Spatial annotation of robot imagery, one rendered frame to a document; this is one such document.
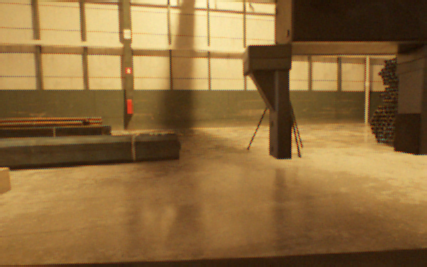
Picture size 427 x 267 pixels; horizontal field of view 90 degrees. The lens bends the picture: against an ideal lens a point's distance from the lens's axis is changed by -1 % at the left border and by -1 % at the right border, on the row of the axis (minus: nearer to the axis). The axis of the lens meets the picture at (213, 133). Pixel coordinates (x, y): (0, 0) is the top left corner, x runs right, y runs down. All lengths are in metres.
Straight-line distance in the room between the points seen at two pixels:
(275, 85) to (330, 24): 0.07
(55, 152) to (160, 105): 6.58
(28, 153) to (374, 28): 2.37
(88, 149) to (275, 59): 2.07
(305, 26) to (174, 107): 8.41
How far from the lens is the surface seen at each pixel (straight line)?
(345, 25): 0.23
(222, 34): 9.60
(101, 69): 9.24
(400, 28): 0.26
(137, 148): 2.11
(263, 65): 0.20
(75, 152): 2.24
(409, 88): 0.29
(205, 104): 8.70
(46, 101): 9.58
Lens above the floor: 0.39
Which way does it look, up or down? 4 degrees down
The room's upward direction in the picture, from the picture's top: 1 degrees counter-clockwise
